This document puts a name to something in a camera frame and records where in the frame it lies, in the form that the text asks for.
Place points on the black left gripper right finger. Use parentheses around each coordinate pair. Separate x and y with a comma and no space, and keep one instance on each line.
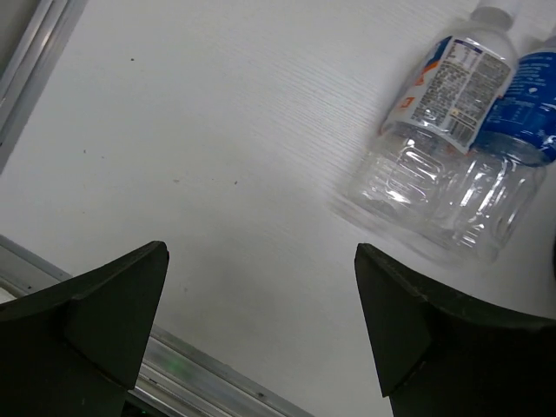
(440,352)

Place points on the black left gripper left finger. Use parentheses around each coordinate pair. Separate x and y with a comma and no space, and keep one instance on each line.
(76,348)

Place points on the clear bottle white orange label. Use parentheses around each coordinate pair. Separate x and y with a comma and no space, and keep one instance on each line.
(422,171)

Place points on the clear bottle blue label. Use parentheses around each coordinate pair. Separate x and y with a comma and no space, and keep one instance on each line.
(508,165)

